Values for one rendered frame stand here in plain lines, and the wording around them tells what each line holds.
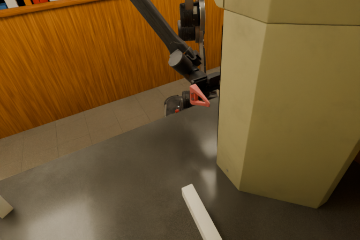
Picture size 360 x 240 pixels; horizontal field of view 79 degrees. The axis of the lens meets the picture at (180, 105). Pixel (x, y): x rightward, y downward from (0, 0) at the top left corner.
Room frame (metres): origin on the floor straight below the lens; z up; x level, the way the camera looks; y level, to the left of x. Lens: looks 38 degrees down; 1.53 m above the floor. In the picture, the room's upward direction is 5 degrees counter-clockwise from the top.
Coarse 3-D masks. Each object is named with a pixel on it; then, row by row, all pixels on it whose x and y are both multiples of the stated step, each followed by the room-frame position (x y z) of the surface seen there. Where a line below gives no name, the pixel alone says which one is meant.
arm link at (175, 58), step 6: (174, 54) 0.67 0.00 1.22; (180, 54) 0.65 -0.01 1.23; (198, 54) 0.73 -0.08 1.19; (174, 60) 0.64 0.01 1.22; (180, 60) 0.62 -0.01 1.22; (186, 60) 0.64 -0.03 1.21; (192, 60) 0.70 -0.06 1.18; (198, 60) 0.71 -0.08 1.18; (174, 66) 0.62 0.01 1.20; (180, 66) 0.62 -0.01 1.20; (186, 66) 0.63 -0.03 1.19; (180, 72) 0.64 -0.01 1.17; (186, 72) 0.63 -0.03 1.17
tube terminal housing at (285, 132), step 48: (240, 0) 0.40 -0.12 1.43; (288, 0) 0.33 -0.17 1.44; (336, 0) 0.31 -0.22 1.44; (240, 48) 0.39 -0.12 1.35; (288, 48) 0.33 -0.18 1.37; (336, 48) 0.30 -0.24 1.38; (240, 96) 0.38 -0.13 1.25; (288, 96) 0.32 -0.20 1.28; (336, 96) 0.29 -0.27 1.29; (240, 144) 0.36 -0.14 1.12; (288, 144) 0.31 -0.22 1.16; (336, 144) 0.28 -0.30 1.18; (288, 192) 0.30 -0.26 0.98
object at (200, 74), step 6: (192, 72) 0.64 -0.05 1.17; (198, 72) 0.63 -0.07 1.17; (204, 72) 0.64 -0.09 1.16; (192, 78) 0.62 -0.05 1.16; (198, 78) 0.58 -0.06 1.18; (204, 78) 0.59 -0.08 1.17; (192, 84) 0.57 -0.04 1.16; (198, 84) 0.58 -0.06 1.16; (204, 84) 0.59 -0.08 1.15; (210, 84) 0.59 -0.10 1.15; (216, 84) 0.61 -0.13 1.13; (210, 90) 0.59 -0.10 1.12
